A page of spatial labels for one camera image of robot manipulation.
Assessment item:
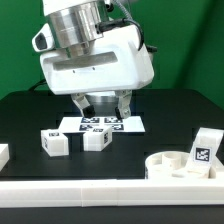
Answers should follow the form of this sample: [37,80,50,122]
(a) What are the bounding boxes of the white tag base sheet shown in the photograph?
[59,116,145,133]

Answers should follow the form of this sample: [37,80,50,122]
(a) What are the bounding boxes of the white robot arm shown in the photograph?
[33,0,154,119]

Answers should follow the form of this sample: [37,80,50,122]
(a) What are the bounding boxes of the white block at left edge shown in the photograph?
[0,144,9,171]

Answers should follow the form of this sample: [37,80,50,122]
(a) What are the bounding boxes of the white L-shaped obstacle frame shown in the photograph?
[0,159,224,208]

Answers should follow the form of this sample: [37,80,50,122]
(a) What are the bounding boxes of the black cables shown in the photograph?
[28,79,49,92]

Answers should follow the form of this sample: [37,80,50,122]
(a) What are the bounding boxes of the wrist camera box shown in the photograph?
[32,23,55,52]

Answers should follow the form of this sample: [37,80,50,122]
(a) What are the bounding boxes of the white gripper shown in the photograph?
[40,25,154,120]

